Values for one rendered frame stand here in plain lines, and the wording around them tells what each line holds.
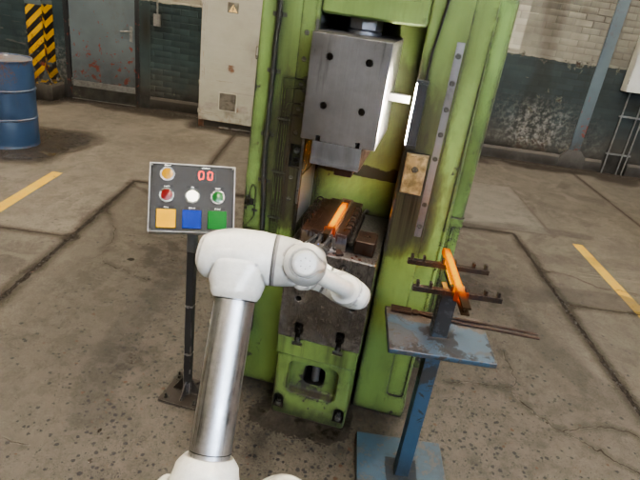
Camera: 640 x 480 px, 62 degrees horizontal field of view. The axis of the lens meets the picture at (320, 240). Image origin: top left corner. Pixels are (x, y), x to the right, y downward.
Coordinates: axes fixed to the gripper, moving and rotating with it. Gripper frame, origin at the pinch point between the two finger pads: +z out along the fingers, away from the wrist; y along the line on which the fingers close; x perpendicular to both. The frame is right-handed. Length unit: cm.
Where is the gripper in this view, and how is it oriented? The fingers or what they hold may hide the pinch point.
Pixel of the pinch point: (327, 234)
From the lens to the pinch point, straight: 219.7
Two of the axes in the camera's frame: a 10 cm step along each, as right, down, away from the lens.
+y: 9.6, 2.1, -1.6
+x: 1.2, -8.9, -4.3
